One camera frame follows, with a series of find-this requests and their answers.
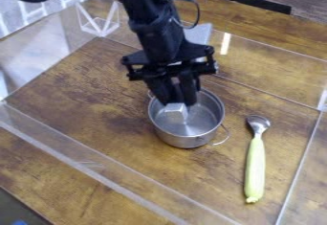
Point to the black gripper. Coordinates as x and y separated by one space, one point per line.
170 50

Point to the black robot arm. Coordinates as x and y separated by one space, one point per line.
157 11

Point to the silver metal pot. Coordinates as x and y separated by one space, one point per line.
202 130

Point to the black strip on table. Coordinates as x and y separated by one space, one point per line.
267 5

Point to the clear acrylic enclosure wall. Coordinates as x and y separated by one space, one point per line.
81 155

